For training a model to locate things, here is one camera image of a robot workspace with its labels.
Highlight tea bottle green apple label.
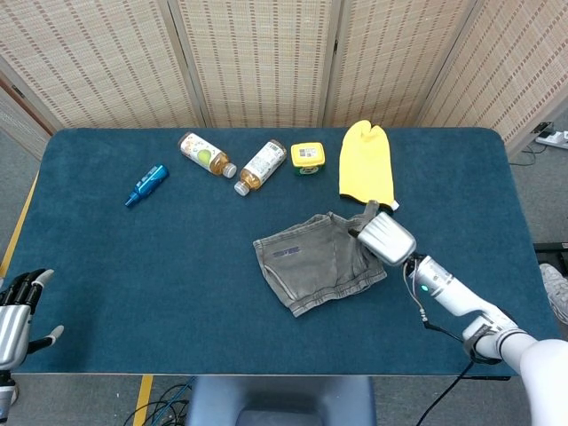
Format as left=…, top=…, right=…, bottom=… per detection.
left=177, top=131, right=238, bottom=179

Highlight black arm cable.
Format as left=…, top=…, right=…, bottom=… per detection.
left=414, top=359, right=511, bottom=426

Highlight green jar yellow lid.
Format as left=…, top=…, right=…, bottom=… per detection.
left=290, top=142, right=327, bottom=178

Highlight white sneaker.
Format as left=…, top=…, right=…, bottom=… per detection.
left=539, top=263, right=568, bottom=327

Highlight white power strip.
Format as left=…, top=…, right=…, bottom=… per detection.
left=534, top=127, right=568, bottom=150

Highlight grey shorts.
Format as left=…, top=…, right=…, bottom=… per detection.
left=252, top=211, right=388, bottom=319

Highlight black floor cable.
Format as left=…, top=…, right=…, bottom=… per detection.
left=126, top=384, right=193, bottom=426

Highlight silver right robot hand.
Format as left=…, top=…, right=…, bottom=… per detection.
left=345, top=199, right=418, bottom=268

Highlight blue spray bottle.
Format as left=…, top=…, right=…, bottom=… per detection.
left=123, top=163, right=171, bottom=209

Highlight blue floor cable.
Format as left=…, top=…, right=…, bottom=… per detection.
left=166, top=375, right=197, bottom=401

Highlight woven bamboo folding screen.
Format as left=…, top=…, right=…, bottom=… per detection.
left=0, top=0, right=568, bottom=161

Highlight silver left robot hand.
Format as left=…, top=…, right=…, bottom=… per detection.
left=0, top=268, right=66, bottom=372

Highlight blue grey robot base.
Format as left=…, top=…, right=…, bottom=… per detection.
left=185, top=376, right=378, bottom=426

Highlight black metal bar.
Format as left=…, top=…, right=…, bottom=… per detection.
left=532, top=241, right=568, bottom=255

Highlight tea bottle leaf print label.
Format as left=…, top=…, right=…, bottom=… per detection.
left=233, top=139, right=288, bottom=197

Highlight thin grey wrist cable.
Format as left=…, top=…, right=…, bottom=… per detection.
left=402, top=261, right=471, bottom=345

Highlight yellow cleaning mitt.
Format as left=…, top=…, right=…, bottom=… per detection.
left=338, top=122, right=400, bottom=212

